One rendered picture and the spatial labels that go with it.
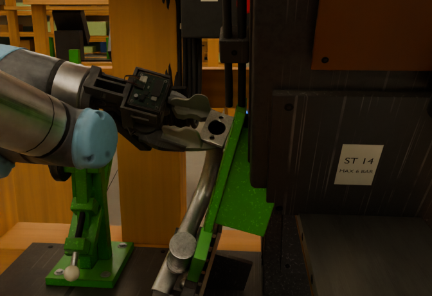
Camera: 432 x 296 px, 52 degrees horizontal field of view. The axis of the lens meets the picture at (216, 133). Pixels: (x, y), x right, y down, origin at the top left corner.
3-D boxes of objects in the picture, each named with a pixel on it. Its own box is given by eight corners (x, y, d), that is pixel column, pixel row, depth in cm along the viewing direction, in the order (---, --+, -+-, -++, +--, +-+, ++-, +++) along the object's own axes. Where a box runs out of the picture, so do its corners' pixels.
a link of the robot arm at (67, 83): (56, 118, 68) (76, 75, 72) (85, 125, 68) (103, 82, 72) (46, 93, 61) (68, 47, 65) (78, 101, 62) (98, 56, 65)
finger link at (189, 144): (219, 148, 62) (159, 123, 62) (213, 164, 67) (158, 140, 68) (227, 130, 63) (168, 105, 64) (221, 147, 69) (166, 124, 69)
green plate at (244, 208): (253, 274, 60) (301, 129, 54) (194, 257, 60) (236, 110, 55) (253, 234, 71) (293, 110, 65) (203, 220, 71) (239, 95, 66)
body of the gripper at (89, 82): (161, 120, 61) (75, 97, 60) (159, 145, 68) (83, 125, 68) (175, 75, 64) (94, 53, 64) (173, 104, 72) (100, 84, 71)
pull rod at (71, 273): (76, 285, 78) (74, 255, 76) (61, 284, 78) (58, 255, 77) (88, 268, 83) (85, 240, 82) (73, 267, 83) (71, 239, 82)
